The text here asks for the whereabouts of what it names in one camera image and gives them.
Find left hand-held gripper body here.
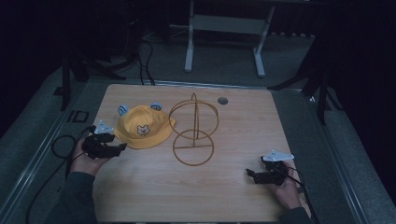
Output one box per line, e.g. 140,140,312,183
81,119,119,161

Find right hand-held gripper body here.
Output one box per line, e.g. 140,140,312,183
259,149,295,187

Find yellow bear bucket hat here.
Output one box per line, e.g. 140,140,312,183
113,102,177,150

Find brown wire hat stand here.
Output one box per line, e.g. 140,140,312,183
167,91,220,167

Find person's left hand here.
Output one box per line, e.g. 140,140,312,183
69,137,110,177

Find person's right hand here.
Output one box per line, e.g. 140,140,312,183
266,173,304,211

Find black tripod stand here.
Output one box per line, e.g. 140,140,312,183
59,36,142,112
266,34,344,127

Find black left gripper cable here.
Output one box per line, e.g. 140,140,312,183
25,124,97,224

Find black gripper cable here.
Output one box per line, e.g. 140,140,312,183
283,163,321,224
25,124,97,224

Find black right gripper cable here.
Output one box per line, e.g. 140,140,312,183
283,163,321,224

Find black floor cables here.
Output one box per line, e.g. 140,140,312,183
135,39,157,87

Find white desk frame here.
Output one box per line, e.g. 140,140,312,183
183,0,277,78

